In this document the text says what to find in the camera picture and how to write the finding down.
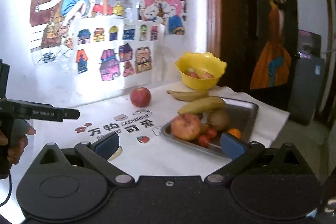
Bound metal tray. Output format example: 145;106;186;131
161;97;259;158

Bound fruit pieces in bowl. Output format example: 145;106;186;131
186;68;214;80

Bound grey appliance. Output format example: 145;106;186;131
288;30;325;125

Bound houses drawing paper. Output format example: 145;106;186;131
71;16;165;92

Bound brown kiwi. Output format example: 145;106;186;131
207;110;230;131

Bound yellow banana back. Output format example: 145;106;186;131
167;90;209;102

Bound small orange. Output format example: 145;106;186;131
227;128;242;139

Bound brown wooden door frame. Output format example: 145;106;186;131
207;0;222;57

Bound cherry tomato one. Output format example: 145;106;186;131
206;127;218;139

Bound red apple back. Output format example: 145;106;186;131
130;88;151;107

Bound yellow banana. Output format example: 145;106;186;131
167;90;209;102
177;97;226;115

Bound cherry tomato two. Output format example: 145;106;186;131
198;134;210;147

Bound person left hand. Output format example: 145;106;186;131
1;120;36;167

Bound yellow plastic bowl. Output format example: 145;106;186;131
175;52;227;90

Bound lady painting black panel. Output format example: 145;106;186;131
250;0;291;90

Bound yellow banana front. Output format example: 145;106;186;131
177;97;226;115

